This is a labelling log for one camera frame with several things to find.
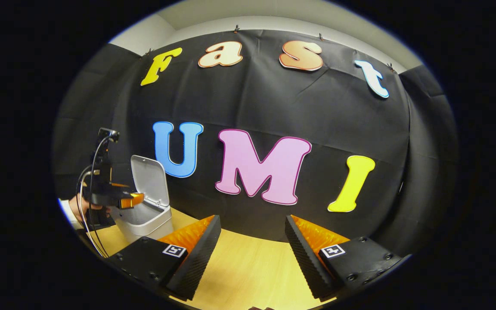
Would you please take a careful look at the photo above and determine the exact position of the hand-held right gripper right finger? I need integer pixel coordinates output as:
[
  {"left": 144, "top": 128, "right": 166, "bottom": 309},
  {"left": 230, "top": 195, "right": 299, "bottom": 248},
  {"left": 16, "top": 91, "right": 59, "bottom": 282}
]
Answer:
[{"left": 285, "top": 216, "right": 403, "bottom": 303}]

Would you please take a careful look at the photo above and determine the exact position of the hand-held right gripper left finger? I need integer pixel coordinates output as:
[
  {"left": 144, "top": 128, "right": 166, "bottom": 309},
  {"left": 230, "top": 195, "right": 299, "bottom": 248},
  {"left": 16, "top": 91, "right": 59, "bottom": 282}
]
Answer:
[{"left": 97, "top": 215, "right": 223, "bottom": 302}]

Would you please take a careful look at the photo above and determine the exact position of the white desktop garbage bin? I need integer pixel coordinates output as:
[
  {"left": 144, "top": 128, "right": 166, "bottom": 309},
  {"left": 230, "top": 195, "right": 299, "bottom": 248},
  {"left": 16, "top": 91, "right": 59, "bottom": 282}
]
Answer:
[{"left": 111, "top": 155, "right": 174, "bottom": 244}]

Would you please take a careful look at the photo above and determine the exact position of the wooden desktop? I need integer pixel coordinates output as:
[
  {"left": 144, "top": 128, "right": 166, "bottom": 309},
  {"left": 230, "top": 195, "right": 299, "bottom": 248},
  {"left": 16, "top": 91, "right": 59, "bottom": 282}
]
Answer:
[{"left": 85, "top": 207, "right": 339, "bottom": 310}]

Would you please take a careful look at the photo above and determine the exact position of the black backdrop cloth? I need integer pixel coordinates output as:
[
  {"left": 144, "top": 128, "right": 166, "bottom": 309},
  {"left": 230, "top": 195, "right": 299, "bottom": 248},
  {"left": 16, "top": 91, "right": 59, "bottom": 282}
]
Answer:
[{"left": 52, "top": 29, "right": 459, "bottom": 257}]

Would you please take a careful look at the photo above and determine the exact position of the white camera cable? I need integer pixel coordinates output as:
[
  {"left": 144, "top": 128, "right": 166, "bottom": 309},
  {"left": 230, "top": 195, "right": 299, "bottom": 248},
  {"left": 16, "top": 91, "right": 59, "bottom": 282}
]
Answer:
[{"left": 75, "top": 136, "right": 113, "bottom": 259}]

